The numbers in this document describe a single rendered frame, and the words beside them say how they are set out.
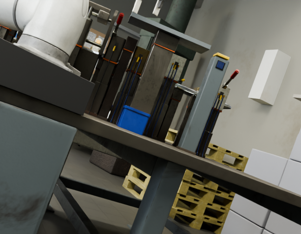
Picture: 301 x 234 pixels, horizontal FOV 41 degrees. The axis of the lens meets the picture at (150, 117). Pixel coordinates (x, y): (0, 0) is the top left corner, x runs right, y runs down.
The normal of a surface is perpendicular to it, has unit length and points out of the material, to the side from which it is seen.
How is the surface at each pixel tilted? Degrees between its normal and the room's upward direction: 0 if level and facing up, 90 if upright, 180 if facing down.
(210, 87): 90
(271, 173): 90
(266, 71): 90
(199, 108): 90
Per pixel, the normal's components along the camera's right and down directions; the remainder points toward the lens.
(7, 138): 0.39, 0.12
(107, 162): -0.70, -0.29
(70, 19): 0.60, 0.14
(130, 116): 0.14, 0.02
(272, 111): -0.84, -0.34
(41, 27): -0.11, -0.04
